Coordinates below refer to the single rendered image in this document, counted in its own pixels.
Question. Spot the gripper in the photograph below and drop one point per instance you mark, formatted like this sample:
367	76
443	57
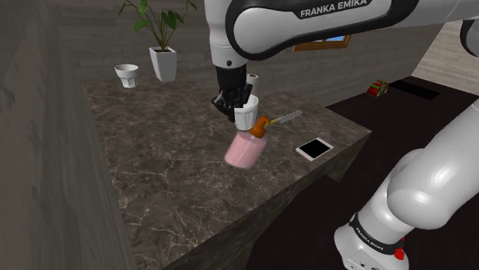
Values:
232	82

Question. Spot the white ribbed cup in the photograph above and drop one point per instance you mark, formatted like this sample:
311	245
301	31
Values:
127	76
247	116

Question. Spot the green plant in white pot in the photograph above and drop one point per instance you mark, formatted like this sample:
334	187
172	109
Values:
164	63

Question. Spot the white phone with black screen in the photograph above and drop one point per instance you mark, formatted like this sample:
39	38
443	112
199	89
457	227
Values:
315	149

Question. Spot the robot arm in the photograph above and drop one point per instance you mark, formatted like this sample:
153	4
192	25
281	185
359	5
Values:
284	30

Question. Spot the white paper roll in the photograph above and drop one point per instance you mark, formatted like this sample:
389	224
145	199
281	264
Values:
254	80

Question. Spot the pink bottle with orange pump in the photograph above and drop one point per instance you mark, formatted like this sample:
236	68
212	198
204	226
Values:
245	149

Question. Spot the red and green box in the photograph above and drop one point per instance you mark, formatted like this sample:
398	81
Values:
377	88

